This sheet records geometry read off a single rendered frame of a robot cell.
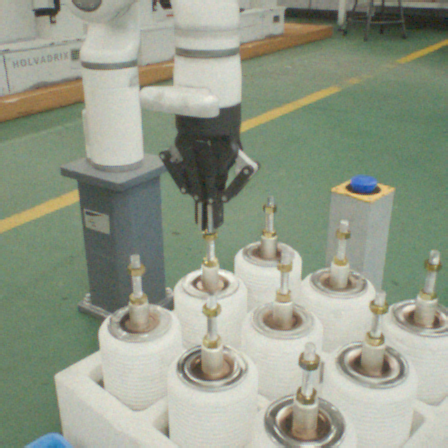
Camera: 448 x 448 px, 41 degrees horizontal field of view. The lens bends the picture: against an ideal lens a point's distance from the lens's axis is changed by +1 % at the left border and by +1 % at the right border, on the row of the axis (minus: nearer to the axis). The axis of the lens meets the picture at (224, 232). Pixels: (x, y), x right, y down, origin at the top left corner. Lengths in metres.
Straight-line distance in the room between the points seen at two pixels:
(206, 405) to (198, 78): 0.33
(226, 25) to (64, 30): 2.38
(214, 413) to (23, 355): 0.57
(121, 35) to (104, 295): 0.47
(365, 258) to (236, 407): 0.40
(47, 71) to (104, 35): 1.82
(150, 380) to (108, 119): 0.48
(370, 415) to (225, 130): 0.33
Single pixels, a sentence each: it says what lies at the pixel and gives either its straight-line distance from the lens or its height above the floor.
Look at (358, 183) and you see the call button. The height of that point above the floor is 0.33.
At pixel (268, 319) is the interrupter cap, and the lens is 0.71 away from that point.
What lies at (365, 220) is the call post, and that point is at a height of 0.28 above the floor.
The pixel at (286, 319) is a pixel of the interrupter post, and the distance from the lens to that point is 0.69.
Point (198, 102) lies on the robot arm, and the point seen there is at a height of 0.51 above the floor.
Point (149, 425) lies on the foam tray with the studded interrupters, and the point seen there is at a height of 0.18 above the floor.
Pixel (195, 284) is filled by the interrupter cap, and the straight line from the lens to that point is 0.77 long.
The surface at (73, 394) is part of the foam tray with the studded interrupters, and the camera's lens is 0.74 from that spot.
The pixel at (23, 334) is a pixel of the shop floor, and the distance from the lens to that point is 1.17.
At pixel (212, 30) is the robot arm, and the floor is 0.57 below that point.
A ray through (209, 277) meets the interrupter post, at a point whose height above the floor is 0.27.
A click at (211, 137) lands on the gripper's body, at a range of 0.68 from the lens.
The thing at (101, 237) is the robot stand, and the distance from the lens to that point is 1.08.
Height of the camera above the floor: 0.65
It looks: 26 degrees down
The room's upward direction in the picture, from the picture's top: straight up
